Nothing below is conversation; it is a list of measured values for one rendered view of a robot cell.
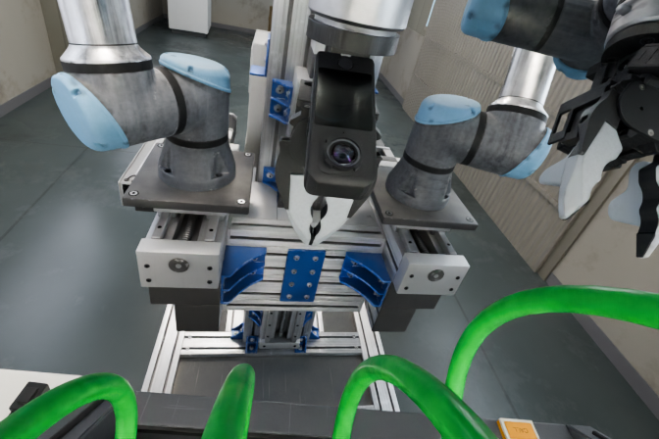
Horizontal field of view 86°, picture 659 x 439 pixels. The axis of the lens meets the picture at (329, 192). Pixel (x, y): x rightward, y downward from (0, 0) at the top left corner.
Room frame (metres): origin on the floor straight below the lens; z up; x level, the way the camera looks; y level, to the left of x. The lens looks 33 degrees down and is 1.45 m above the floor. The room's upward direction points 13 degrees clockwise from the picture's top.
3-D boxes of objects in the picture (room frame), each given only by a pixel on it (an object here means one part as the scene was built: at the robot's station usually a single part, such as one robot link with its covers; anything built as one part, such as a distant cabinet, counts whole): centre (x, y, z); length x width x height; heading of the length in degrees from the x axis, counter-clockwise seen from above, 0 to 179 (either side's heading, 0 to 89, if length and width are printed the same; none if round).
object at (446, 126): (0.73, -0.21, 1.20); 0.13 x 0.12 x 0.14; 82
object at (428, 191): (0.73, -0.20, 1.09); 0.15 x 0.15 x 0.10
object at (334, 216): (0.30, -0.01, 1.25); 0.06 x 0.03 x 0.09; 8
